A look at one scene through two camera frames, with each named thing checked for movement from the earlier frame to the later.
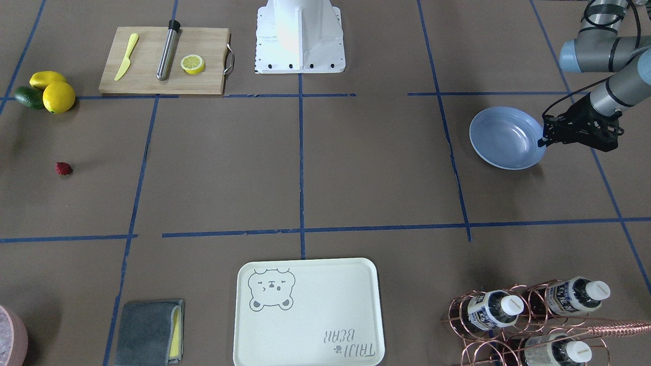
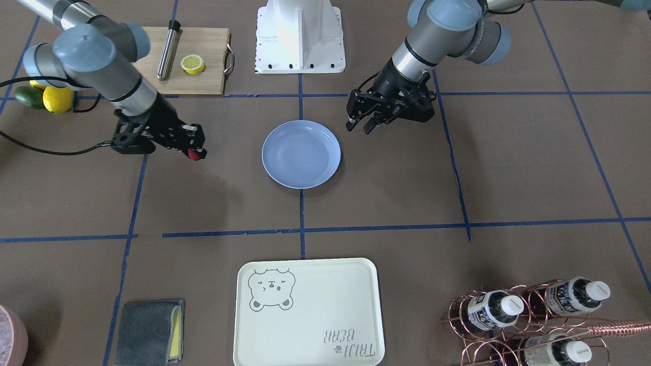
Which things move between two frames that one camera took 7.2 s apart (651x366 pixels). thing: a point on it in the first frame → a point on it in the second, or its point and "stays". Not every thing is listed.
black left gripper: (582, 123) → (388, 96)
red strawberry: (63, 169) → (193, 155)
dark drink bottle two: (574, 295) stays
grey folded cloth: (151, 333) stays
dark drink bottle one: (482, 312) stays
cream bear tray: (326, 312) stays
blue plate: (507, 138) → (301, 154)
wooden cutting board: (151, 60) stays
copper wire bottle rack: (534, 323) stays
